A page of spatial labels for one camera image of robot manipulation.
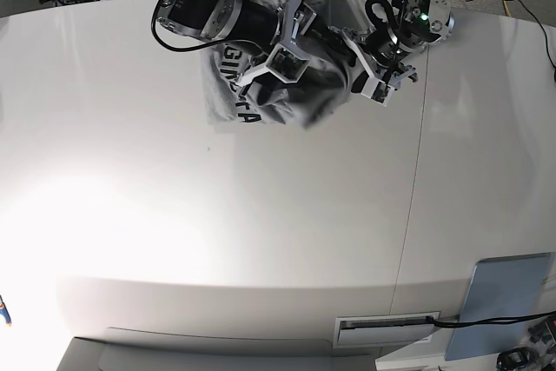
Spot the white cable slot plate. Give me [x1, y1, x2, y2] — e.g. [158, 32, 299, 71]
[333, 312, 440, 349]

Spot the black cable on table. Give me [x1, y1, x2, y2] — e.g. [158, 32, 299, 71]
[427, 309, 556, 329]

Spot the orange blue tool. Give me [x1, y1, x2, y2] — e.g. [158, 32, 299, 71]
[0, 297, 12, 327]

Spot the blue-grey board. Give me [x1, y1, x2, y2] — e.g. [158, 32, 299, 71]
[445, 253, 553, 361]

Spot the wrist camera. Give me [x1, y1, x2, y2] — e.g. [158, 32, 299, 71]
[265, 42, 310, 83]
[361, 77, 395, 106]

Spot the grey T-shirt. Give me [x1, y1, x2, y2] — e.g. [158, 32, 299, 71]
[200, 0, 370, 130]

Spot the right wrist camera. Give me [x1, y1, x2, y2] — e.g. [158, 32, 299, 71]
[265, 42, 310, 83]

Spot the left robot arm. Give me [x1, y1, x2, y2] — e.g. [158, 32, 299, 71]
[341, 0, 454, 106]

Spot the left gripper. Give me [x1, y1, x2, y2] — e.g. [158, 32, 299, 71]
[341, 25, 420, 94]

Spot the black battery pack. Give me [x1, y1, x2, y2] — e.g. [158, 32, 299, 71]
[496, 347, 537, 371]

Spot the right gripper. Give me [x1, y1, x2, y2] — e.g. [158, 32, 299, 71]
[236, 0, 304, 87]

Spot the black floor cable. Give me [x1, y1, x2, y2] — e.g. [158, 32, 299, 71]
[460, 0, 556, 83]

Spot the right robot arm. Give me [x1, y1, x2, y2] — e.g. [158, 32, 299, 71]
[151, 0, 310, 87]

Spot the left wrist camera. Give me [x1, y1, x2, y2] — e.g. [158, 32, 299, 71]
[361, 77, 395, 106]

